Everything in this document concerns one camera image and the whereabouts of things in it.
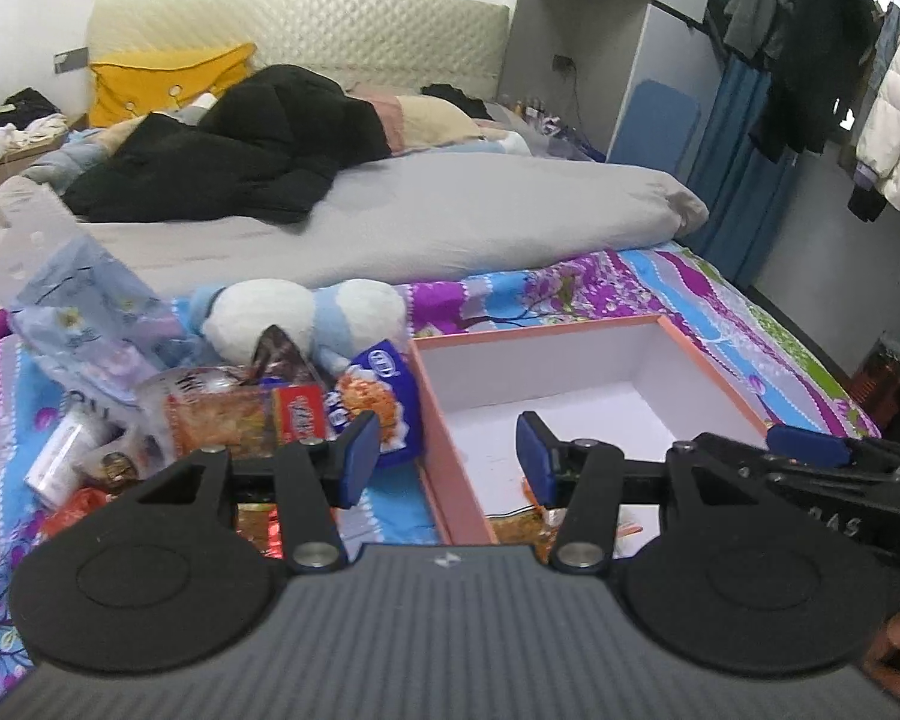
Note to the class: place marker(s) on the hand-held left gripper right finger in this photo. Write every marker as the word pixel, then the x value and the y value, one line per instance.
pixel 532 457

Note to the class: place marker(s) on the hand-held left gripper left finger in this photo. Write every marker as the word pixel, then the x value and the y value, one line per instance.
pixel 361 457

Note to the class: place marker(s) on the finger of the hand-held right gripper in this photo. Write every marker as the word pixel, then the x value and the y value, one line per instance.
pixel 727 454
pixel 806 446

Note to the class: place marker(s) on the blue snack packet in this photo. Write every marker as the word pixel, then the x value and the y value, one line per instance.
pixel 390 397

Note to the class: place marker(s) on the pink cardboard box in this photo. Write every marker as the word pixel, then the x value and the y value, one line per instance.
pixel 570 375

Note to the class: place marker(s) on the golden orange snack packet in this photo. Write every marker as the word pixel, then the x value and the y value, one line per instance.
pixel 529 529

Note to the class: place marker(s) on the small red snack packet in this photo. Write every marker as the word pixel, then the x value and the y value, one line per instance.
pixel 298 412

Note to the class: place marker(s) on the dark bag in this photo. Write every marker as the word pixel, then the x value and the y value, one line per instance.
pixel 889 382

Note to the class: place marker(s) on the white and red snack packet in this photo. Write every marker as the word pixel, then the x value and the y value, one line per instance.
pixel 634 529

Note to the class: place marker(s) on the dark brown snack packet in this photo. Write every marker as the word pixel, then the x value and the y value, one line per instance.
pixel 277 352

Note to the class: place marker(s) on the clear packet of snack sticks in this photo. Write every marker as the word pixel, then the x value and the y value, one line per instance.
pixel 210 416

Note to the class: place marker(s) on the floral purple bed sheet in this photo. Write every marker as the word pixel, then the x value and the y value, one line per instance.
pixel 570 292

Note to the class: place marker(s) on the white and blue plush toy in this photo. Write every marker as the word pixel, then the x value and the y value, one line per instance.
pixel 270 315

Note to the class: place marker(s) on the dark round tin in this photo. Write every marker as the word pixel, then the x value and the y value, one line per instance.
pixel 116 469

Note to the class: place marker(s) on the grey duvet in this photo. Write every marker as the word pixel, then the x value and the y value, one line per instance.
pixel 457 217

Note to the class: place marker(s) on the blue curtain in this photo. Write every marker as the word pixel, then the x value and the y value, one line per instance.
pixel 742 187

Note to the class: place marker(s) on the red orange wrapper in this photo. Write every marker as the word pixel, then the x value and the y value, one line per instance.
pixel 79 510

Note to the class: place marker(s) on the white cylindrical tube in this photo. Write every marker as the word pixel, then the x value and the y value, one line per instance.
pixel 64 457

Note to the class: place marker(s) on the light blue plastic bag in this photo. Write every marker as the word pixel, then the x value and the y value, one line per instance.
pixel 82 300

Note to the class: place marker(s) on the blue folding board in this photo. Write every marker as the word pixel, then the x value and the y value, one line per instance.
pixel 652 127

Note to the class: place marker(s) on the black jacket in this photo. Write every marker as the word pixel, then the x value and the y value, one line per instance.
pixel 255 135

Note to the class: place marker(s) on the beige pillow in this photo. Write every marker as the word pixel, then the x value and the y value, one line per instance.
pixel 427 120

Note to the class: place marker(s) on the black hanging coat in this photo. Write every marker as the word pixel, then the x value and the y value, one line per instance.
pixel 817 52

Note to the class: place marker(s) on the yellow pillow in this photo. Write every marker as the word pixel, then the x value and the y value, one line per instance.
pixel 157 82

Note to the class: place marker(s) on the cream quilted headboard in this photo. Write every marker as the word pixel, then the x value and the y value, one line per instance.
pixel 307 22

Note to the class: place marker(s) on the grey hanging jacket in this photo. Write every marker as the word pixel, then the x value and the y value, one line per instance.
pixel 765 0

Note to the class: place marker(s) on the pile of clothes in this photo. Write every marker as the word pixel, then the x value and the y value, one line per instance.
pixel 15 135

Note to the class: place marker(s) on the grey wall cabinet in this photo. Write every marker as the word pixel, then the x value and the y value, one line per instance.
pixel 570 15

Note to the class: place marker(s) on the grey wall socket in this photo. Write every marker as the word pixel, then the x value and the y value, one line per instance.
pixel 71 60

